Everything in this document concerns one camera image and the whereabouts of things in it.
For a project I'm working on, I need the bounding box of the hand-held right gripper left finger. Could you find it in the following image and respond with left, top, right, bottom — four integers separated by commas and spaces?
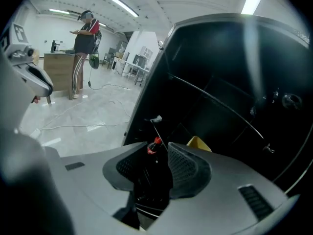
102, 142, 149, 192

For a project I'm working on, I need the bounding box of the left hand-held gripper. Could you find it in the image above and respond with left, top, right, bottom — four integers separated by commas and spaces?
0, 22, 54, 99

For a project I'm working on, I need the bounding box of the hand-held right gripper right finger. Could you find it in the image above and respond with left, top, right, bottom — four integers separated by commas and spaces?
167, 141, 212, 200

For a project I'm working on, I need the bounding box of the beige plastic tray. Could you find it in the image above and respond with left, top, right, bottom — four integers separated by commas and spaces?
186, 136, 212, 153

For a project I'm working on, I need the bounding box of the black cabinet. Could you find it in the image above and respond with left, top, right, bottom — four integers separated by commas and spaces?
122, 12, 313, 198

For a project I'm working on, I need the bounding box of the dark wooden cabinet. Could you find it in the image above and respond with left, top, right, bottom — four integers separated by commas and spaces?
44, 52, 85, 100

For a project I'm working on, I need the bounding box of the red-capped cola bottle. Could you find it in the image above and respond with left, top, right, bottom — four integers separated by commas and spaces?
147, 136, 163, 166

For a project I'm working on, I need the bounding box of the black countertop device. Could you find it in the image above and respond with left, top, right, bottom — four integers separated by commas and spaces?
50, 40, 61, 54

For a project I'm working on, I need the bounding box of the black green hanging device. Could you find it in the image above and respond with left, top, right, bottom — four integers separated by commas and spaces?
89, 49, 100, 70

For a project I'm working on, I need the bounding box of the black appliance with faucet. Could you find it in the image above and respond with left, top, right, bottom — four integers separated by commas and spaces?
133, 54, 147, 66

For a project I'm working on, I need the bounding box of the metal frame table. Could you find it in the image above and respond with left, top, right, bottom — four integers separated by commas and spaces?
121, 60, 150, 86

